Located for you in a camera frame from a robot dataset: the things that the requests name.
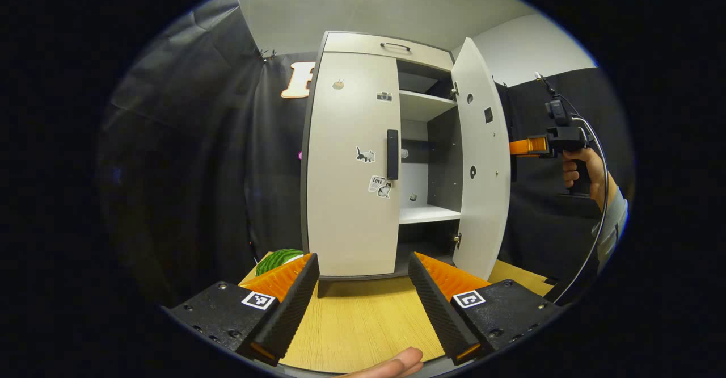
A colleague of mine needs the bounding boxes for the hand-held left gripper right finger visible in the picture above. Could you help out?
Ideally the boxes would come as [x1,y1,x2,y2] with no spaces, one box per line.
[408,251,562,366]

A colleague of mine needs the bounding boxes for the grey double-door shoe cabinet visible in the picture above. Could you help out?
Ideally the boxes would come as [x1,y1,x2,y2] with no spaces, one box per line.
[299,31,514,298]

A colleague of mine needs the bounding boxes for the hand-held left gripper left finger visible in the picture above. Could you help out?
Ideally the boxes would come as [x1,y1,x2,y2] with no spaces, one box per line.
[163,253,320,366]

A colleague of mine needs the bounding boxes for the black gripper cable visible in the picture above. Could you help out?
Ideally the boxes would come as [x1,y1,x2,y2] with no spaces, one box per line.
[533,72,611,304]

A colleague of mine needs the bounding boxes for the green watermelon toy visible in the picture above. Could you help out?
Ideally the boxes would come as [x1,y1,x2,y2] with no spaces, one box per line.
[255,249,307,277]

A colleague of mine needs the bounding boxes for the white cabinet door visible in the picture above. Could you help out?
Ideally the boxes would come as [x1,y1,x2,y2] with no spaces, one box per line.
[451,37,512,281]
[305,52,402,278]

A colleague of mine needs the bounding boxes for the black backdrop cloth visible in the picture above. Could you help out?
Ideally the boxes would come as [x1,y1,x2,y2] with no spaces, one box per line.
[96,0,635,305]

